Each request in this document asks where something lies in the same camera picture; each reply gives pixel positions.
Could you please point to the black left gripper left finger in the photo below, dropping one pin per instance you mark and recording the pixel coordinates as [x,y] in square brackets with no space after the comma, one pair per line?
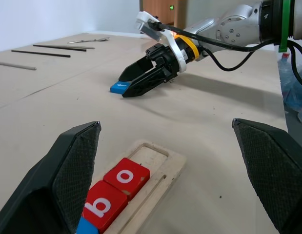
[48,185]

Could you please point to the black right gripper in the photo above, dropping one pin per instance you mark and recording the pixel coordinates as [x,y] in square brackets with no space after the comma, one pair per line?
[166,59]

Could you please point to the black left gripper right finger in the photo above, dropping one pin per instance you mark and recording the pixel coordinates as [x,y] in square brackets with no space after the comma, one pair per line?
[275,170]

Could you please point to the blue letter tile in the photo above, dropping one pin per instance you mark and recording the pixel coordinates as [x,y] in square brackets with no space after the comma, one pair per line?
[86,226]
[119,87]

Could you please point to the red letter tile b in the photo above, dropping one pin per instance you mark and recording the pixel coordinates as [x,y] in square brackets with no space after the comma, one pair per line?
[104,207]

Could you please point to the red letter o block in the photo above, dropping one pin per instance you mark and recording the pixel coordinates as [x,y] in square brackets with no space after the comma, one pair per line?
[127,175]

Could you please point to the wooden letter tile rack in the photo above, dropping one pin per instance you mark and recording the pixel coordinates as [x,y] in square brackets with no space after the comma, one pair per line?
[163,170]

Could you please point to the beige cardboard table cover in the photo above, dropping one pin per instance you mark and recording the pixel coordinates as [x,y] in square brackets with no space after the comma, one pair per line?
[189,109]

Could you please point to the yellow wrist band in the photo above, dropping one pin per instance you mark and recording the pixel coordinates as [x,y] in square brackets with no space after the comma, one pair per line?
[191,45]

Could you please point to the grey metal rod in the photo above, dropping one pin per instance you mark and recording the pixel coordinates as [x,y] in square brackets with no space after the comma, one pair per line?
[89,47]
[16,65]

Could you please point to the metal spoon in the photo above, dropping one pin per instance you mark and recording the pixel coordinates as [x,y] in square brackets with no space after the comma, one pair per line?
[92,40]

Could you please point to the brown wooden cabinet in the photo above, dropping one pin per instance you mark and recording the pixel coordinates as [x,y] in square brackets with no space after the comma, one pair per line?
[160,13]

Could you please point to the plastic wrapped water bottles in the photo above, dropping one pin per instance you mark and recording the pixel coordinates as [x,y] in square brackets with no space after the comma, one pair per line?
[293,92]

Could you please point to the black thin rod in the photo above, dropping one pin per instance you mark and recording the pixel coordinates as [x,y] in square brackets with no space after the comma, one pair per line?
[41,53]
[60,47]

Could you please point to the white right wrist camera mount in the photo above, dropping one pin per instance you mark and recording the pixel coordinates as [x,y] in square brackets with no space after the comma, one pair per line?
[174,46]

